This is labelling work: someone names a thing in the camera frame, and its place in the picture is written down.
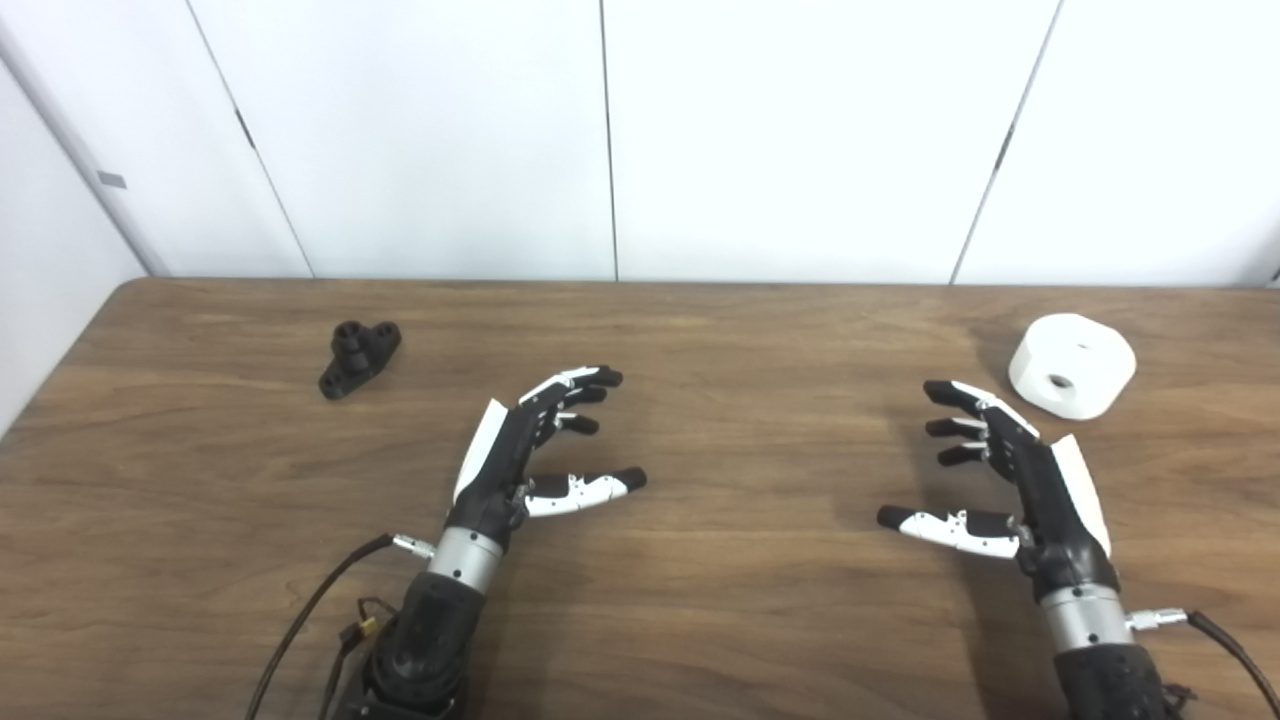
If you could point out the black plastic holder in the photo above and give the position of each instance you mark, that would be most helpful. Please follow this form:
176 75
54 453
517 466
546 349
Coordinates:
358 358

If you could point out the round white plastic piece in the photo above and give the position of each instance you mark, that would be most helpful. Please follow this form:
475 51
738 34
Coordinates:
1085 360

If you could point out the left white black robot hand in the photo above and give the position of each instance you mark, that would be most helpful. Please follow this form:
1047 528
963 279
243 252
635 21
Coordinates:
500 470

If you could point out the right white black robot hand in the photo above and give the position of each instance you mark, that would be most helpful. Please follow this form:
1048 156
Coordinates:
1050 500

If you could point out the small grey wall tag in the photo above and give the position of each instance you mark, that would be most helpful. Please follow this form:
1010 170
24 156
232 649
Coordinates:
112 180

